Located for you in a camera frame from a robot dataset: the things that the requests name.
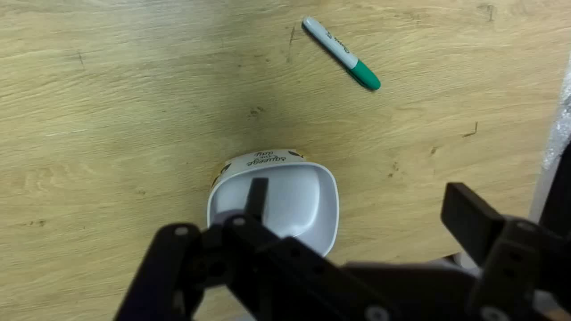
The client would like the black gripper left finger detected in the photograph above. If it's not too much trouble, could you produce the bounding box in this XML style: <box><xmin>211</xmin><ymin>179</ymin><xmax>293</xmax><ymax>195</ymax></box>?
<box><xmin>113</xmin><ymin>177</ymin><xmax>382</xmax><ymax>321</ymax></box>

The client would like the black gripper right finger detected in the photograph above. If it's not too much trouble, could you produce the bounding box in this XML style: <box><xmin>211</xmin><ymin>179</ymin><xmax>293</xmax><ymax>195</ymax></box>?
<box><xmin>439</xmin><ymin>181</ymin><xmax>571</xmax><ymax>321</ymax></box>

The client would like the white marker with green cap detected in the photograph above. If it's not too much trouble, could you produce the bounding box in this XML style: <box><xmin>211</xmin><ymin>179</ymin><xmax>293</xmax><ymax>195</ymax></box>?
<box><xmin>300</xmin><ymin>15</ymin><xmax>384</xmax><ymax>95</ymax></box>

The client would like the white bowl with printed rim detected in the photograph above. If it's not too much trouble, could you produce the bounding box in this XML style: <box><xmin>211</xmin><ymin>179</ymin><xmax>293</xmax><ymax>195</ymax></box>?
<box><xmin>205</xmin><ymin>149</ymin><xmax>341</xmax><ymax>259</ymax></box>

